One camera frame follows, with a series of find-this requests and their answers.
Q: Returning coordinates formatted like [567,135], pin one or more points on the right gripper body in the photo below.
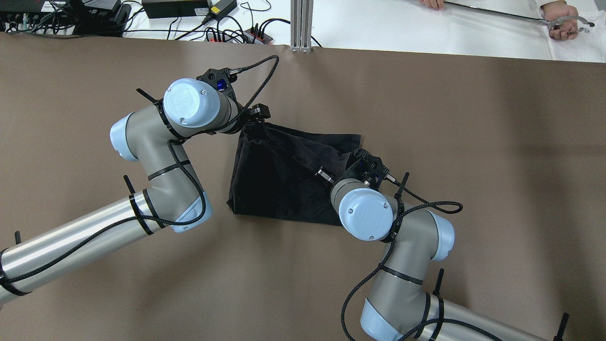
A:
[325,174]

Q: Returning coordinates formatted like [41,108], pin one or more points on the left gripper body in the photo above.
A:
[259,112]

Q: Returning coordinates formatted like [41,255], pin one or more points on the black t-shirt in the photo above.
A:
[275,173]

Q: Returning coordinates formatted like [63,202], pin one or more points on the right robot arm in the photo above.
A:
[368,200]

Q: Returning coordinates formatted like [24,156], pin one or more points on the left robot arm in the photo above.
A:
[153,136]

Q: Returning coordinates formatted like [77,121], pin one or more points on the person's right hand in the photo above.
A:
[557,9]

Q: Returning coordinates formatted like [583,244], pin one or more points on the orange grey usb hub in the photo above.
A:
[248,37]

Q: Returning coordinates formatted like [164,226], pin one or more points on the black power adapter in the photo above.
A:
[156,9]

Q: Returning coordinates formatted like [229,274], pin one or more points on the metal reacher grabber stick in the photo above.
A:
[541,21]

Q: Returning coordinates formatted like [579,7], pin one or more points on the aluminium table frame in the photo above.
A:
[301,26]

